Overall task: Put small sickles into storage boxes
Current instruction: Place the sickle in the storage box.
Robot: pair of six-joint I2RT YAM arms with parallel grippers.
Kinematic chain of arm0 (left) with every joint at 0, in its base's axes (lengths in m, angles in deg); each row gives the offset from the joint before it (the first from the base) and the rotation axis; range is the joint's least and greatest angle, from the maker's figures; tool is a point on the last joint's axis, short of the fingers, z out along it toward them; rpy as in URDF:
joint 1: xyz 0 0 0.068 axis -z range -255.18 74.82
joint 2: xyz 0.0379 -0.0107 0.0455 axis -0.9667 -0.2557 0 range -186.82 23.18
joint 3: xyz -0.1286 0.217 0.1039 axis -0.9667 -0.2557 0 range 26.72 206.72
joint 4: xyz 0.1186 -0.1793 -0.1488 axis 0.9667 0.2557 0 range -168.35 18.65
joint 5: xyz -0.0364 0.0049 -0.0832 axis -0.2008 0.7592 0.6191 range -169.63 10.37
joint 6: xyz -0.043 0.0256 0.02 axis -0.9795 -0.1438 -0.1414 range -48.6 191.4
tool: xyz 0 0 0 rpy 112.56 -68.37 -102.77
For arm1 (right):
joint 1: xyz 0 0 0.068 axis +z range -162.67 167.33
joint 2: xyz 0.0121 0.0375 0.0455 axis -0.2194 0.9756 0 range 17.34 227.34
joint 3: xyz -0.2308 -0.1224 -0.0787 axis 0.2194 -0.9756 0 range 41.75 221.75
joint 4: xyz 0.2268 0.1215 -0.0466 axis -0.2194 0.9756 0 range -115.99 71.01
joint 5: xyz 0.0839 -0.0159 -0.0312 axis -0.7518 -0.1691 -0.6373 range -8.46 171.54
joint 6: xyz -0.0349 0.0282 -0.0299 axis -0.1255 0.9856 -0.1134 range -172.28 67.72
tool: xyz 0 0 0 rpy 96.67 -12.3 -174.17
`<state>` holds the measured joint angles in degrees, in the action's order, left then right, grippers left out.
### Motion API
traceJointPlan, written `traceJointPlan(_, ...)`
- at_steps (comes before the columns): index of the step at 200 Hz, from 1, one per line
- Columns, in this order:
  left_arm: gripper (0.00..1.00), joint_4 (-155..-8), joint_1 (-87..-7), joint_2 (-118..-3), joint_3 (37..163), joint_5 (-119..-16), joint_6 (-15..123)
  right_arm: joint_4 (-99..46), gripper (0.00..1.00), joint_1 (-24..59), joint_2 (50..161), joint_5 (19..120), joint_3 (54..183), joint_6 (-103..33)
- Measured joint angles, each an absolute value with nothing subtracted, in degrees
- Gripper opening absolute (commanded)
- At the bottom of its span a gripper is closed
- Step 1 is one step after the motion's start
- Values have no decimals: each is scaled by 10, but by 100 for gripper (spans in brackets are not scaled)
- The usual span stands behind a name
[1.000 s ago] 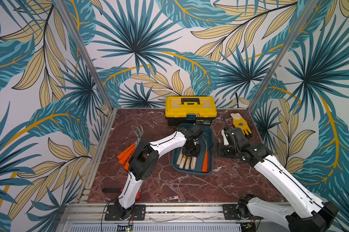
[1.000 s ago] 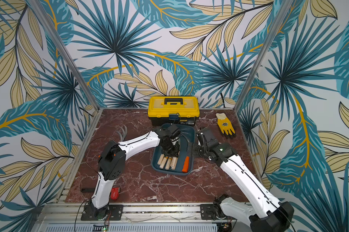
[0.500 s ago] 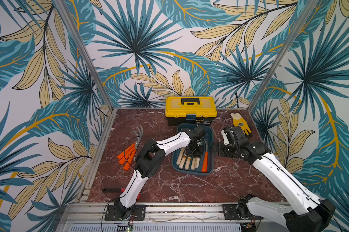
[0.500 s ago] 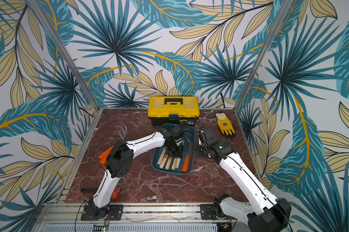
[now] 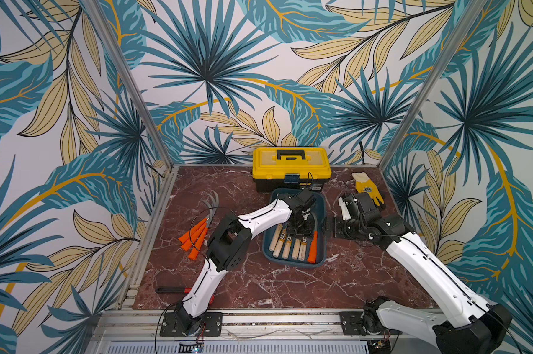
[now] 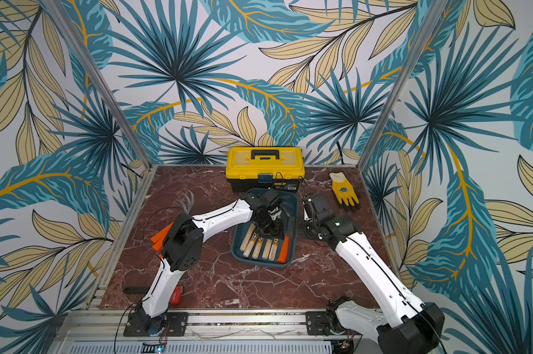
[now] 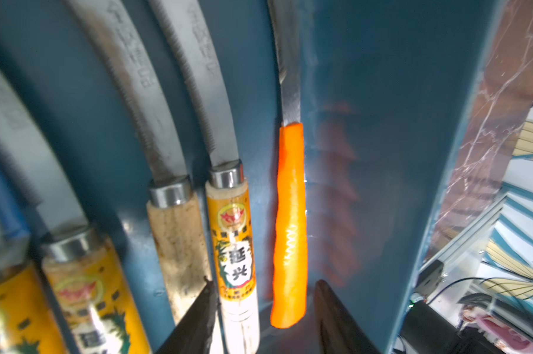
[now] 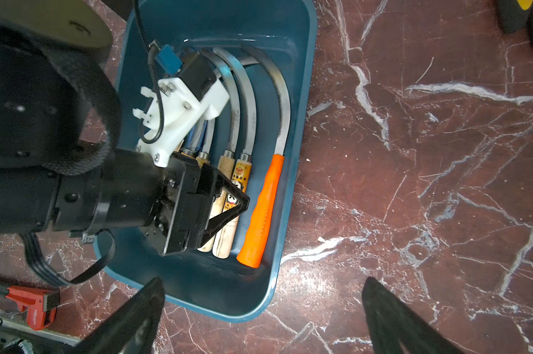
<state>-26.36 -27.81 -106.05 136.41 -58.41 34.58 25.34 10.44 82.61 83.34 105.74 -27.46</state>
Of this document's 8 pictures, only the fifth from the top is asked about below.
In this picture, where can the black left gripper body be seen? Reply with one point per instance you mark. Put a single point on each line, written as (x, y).
(302, 227)

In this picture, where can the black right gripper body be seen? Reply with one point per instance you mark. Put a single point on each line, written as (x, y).
(337, 227)

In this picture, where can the wooden handle sickle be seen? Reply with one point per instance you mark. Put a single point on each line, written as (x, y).
(296, 248)
(287, 247)
(302, 249)
(279, 245)
(275, 237)

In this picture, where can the teal plastic tray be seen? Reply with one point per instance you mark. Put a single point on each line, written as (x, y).
(319, 213)

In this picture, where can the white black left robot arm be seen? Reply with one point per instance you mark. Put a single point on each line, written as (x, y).
(229, 243)

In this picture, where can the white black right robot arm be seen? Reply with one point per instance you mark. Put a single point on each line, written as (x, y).
(468, 324)

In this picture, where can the yellow white work glove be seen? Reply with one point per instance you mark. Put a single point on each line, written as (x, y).
(363, 184)

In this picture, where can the yellow black toolbox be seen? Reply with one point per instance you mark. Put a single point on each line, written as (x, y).
(290, 167)

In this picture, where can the red black clamp tool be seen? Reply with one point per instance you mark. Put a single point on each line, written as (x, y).
(173, 290)

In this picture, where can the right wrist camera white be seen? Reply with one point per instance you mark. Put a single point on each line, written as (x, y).
(344, 206)

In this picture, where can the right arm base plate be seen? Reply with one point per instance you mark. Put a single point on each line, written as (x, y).
(358, 323)

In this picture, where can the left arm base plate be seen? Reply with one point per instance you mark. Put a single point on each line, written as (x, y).
(208, 324)

